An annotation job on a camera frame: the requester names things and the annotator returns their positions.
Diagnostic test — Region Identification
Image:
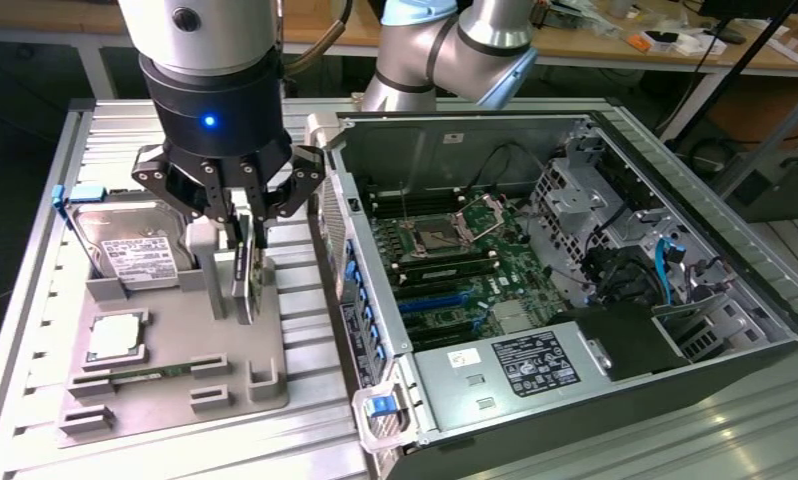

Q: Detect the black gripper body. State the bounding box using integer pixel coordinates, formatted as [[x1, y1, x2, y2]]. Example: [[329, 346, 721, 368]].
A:
[[137, 48, 294, 195]]

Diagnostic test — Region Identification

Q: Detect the graphics card with metal bracket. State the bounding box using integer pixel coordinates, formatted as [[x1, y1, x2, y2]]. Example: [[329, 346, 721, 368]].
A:
[[210, 188, 272, 327]]

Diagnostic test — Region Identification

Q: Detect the silver hard disk drive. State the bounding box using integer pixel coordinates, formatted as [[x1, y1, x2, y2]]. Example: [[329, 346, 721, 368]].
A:
[[69, 199, 196, 292]]

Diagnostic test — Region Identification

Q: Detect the thin locking lever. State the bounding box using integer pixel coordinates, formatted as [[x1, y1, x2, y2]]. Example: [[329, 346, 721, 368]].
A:
[[397, 180, 414, 226]]

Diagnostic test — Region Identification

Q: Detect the CPU socket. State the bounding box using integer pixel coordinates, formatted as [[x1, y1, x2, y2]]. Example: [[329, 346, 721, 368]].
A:
[[401, 217, 470, 259]]

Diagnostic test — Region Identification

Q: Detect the black RAM stick with label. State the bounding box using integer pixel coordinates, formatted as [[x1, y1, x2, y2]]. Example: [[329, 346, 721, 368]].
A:
[[394, 259, 500, 286]]

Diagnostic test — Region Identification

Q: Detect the metal socket cover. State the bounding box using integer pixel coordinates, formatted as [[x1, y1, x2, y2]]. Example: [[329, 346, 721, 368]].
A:
[[452, 194, 517, 241]]

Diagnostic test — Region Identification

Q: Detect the silver CPU chip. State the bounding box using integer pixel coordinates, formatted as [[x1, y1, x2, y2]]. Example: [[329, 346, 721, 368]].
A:
[[88, 315, 145, 359]]

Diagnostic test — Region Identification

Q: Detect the grey parts rack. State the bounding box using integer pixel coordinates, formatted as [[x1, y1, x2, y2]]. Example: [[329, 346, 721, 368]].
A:
[[50, 219, 292, 450]]

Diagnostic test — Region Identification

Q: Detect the long wooden desk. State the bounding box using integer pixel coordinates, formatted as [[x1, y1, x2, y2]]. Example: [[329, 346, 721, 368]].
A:
[[0, 0, 798, 144]]

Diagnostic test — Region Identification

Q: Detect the black expansion slot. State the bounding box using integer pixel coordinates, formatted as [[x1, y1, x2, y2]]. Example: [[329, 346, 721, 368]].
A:
[[402, 319, 474, 339]]

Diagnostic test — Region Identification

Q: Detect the green motherboard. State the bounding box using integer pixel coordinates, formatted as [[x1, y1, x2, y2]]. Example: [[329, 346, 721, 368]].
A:
[[364, 187, 573, 351]]

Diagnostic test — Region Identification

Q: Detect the green RAM stick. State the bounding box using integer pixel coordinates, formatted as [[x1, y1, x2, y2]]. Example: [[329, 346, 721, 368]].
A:
[[108, 363, 193, 385]]

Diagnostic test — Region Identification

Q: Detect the silver perforated disk bay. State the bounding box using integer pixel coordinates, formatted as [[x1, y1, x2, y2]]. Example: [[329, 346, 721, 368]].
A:
[[528, 157, 631, 251]]

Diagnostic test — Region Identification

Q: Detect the silver chipset heatsink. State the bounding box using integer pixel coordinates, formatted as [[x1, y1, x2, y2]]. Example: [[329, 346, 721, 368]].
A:
[[491, 302, 537, 336]]

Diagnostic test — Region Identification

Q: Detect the silver power supply unit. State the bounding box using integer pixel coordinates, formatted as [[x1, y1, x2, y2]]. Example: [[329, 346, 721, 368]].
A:
[[408, 322, 617, 434]]

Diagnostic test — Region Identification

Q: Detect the green circuit board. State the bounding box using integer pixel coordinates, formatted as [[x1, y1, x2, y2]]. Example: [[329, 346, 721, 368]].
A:
[[545, 4, 597, 30]]

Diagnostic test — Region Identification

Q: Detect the black plastic shroud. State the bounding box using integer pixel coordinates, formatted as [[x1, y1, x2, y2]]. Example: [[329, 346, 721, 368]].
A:
[[548, 304, 693, 384]]

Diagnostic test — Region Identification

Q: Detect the open black PC case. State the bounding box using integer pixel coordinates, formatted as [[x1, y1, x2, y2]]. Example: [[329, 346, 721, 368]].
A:
[[302, 110, 798, 480]]

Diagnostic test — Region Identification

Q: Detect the white box with black insert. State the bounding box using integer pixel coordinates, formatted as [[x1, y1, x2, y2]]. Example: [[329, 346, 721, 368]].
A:
[[641, 29, 727, 55]]

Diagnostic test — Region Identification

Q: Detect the silver front disk bay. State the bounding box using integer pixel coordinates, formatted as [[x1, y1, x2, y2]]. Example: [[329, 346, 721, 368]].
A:
[[651, 292, 784, 364]]

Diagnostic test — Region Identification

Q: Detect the black stand pole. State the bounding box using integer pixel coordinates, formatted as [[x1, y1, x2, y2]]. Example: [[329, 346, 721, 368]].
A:
[[655, 0, 798, 144]]

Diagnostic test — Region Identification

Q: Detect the dark grey computer tower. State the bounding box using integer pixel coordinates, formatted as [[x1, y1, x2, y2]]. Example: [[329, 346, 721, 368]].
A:
[[728, 154, 798, 224]]

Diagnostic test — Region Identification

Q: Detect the black monitor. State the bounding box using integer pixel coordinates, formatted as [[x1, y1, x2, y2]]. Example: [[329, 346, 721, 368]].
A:
[[696, 0, 798, 45]]

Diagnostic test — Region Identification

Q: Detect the beige corner handle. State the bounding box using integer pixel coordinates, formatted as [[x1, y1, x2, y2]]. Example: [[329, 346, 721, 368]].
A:
[[304, 112, 346, 152]]

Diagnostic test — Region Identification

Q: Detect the long black wire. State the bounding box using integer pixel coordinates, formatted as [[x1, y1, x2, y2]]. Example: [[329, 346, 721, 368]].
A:
[[468, 142, 547, 191]]

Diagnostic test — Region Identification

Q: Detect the clear corner handle blue latch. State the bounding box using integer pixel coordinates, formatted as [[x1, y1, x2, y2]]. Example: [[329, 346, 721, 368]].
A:
[[349, 382, 417, 454]]

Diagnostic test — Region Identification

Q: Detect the black wire bundle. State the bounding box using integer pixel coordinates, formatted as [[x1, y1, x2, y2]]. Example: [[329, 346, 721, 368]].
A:
[[581, 244, 664, 307]]

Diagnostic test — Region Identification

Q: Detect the blue disk wire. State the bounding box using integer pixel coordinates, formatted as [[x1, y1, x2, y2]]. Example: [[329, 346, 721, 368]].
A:
[[651, 237, 684, 306]]

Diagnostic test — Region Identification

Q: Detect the aluminium profile frame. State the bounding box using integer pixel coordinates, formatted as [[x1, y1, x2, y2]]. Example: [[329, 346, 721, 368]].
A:
[[711, 87, 798, 201]]

